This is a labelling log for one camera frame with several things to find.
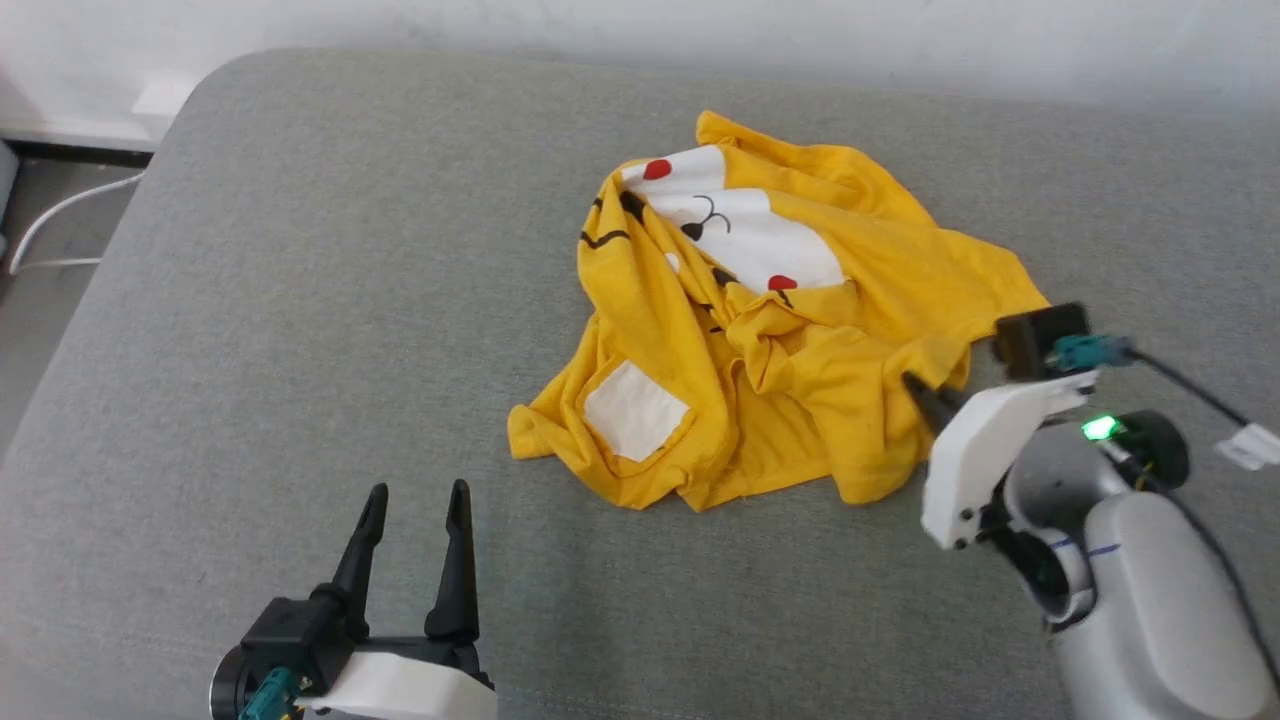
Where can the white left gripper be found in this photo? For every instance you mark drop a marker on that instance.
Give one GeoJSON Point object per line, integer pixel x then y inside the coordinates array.
{"type": "Point", "coordinates": [410, 690]}

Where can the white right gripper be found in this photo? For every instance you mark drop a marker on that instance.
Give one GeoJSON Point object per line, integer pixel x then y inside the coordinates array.
{"type": "Point", "coordinates": [975, 450]}

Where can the yellow cartoon face shirt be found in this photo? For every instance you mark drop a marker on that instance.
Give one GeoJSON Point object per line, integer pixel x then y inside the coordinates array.
{"type": "Point", "coordinates": [800, 400]}

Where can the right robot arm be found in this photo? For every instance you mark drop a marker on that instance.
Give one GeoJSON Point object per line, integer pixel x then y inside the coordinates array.
{"type": "Point", "coordinates": [1150, 600]}

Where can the grey fabric sofa cushion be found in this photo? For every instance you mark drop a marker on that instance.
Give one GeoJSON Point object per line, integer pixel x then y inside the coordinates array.
{"type": "Point", "coordinates": [350, 350]}

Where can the black baseboard strip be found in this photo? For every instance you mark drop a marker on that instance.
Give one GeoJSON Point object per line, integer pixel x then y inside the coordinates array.
{"type": "Point", "coordinates": [70, 150]}

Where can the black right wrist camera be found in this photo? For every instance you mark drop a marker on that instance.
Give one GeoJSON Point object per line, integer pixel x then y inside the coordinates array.
{"type": "Point", "coordinates": [1035, 340]}

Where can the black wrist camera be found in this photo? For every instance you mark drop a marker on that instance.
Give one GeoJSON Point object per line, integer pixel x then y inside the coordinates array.
{"type": "Point", "coordinates": [1035, 340]}
{"type": "Point", "coordinates": [290, 635]}

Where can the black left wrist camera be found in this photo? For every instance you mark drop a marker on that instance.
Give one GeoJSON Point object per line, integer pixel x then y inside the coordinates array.
{"type": "Point", "coordinates": [290, 635]}

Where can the white wall socket box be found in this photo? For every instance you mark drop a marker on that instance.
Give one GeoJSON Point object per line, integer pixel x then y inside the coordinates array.
{"type": "Point", "coordinates": [165, 95]}

